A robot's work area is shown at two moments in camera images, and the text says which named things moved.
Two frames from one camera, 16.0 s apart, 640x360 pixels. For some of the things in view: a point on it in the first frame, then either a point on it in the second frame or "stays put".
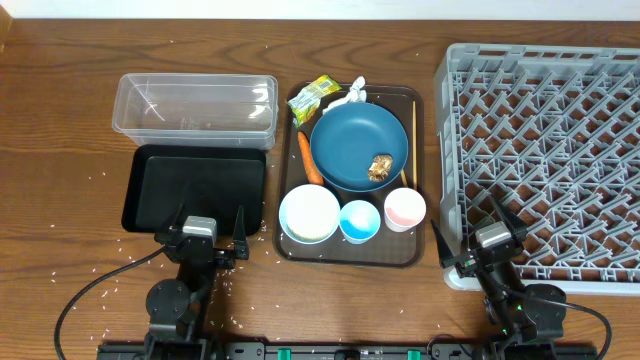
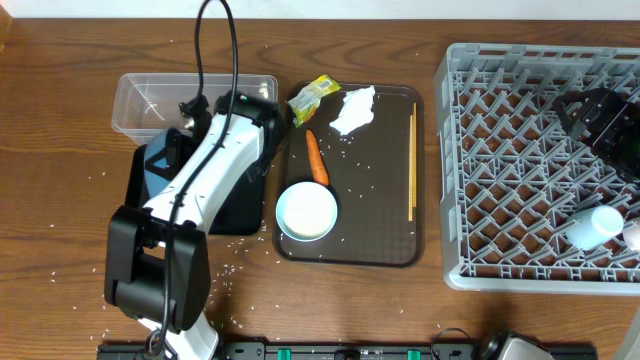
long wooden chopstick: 415,143 stays put
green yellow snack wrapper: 306,99 stays put
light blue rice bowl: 309,214 stays put
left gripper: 201,251 to 163,163
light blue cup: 359,221 to 592,227
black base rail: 265,351 stays put
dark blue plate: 358,147 to 155,180
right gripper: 481,259 to 581,113
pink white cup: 404,208 to 631,235
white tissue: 356,95 to 356,110
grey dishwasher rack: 553,133 stays put
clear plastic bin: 209,110 stays put
